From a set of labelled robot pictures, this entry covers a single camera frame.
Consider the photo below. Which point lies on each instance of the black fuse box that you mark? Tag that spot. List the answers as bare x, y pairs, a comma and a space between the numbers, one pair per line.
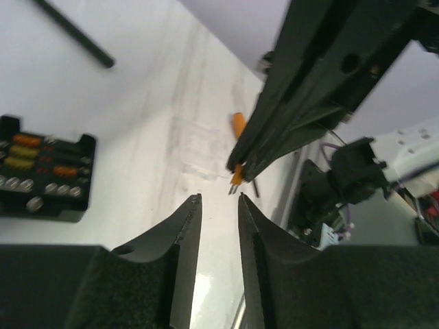
38, 193

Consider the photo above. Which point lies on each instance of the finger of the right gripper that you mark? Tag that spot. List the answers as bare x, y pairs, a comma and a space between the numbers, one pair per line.
273, 129
367, 26

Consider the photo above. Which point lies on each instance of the yellow blade fuse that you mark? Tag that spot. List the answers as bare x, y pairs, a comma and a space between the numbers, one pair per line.
24, 152
19, 163

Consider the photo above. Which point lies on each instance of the claw hammer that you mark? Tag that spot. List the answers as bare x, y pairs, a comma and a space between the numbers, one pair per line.
70, 28

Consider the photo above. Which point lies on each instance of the orange blade fuse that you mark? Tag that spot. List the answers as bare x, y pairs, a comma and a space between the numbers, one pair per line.
27, 140
65, 172
236, 180

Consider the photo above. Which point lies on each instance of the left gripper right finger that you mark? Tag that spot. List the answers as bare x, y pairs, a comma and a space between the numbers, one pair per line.
283, 277

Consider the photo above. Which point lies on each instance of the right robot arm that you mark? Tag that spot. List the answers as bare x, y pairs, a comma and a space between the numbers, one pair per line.
356, 170

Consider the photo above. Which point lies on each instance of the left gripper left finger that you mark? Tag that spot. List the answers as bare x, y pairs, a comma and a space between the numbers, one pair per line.
147, 282

